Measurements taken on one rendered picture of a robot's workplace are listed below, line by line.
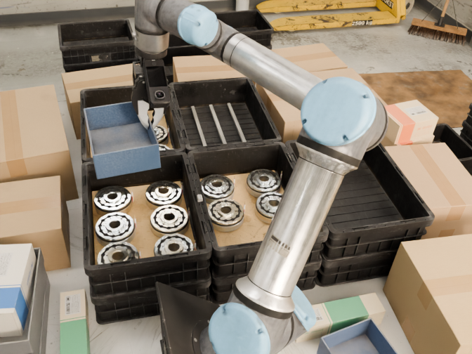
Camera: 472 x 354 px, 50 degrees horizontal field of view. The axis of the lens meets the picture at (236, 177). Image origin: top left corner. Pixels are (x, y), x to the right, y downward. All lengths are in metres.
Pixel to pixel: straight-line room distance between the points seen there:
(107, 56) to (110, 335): 1.87
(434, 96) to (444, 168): 2.23
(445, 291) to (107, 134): 0.91
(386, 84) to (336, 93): 3.11
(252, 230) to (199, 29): 0.61
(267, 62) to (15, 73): 3.05
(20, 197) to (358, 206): 0.97
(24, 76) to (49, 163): 2.33
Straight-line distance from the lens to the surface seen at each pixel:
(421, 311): 1.36
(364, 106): 0.84
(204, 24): 1.05
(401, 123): 1.78
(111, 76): 2.04
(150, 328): 1.38
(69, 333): 1.33
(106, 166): 1.20
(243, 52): 1.11
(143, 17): 1.13
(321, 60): 2.22
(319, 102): 0.85
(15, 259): 1.33
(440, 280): 1.34
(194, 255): 1.22
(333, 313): 1.37
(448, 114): 3.79
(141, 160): 1.21
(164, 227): 1.38
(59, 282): 1.51
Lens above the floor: 1.85
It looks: 40 degrees down
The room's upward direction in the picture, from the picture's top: 4 degrees clockwise
